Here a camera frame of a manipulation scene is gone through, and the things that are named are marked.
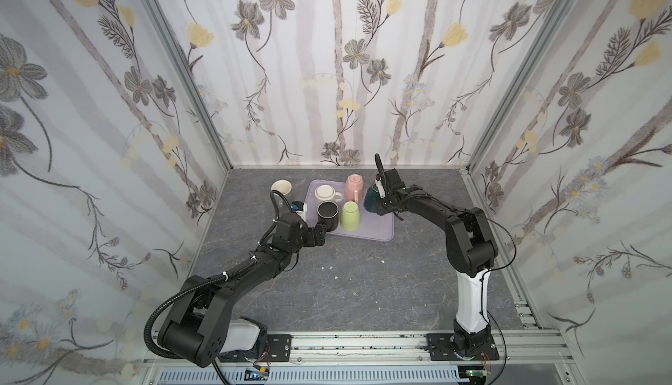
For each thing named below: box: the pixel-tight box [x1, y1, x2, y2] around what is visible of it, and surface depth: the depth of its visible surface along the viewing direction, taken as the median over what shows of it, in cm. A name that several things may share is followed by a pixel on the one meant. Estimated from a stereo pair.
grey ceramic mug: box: [270, 178, 294, 197], surface depth 104 cm
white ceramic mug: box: [314, 184, 343, 202], surface depth 103 cm
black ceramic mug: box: [316, 200, 340, 232], surface depth 95 cm
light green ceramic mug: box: [340, 200, 361, 232], surface depth 98 cm
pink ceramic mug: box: [344, 173, 364, 204], surface depth 104 cm
